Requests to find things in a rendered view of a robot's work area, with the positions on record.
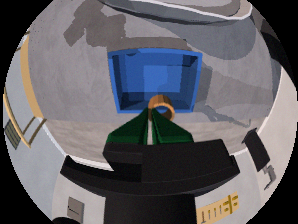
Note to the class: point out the blue open crate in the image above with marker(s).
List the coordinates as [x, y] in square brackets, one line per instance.
[148, 72]

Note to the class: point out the bronze bushing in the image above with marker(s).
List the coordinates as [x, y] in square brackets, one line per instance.
[160, 100]

